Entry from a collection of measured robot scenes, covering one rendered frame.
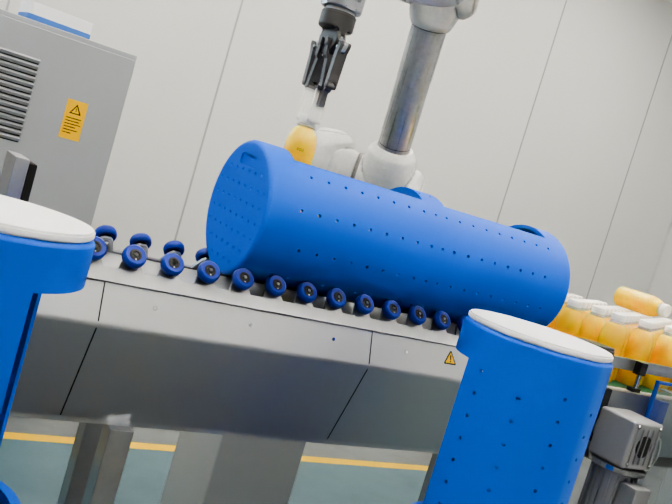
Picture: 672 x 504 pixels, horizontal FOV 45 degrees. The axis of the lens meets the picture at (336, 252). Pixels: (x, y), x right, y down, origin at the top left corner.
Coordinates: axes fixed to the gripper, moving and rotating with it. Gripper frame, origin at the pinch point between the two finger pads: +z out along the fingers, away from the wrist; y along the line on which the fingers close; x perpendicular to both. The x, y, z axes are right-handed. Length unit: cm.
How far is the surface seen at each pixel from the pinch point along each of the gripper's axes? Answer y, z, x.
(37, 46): -156, -2, -29
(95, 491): 10, 83, -27
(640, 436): 36, 51, 91
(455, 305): 11, 33, 45
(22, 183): 5, 30, -53
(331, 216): 13.8, 20.6, 3.8
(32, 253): 52, 32, -59
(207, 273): 11.5, 37.4, -17.7
